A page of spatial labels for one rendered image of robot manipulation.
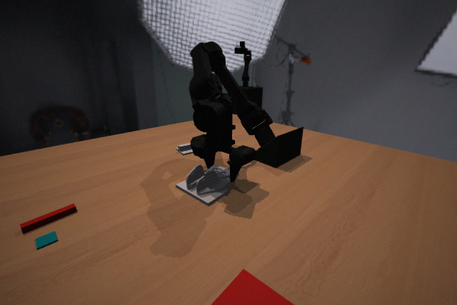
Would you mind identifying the teal flat rectangular block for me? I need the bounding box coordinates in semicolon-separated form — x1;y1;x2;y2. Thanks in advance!
36;231;58;250

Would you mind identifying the red long bar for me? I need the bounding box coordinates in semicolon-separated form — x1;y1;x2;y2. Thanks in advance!
20;204;77;234

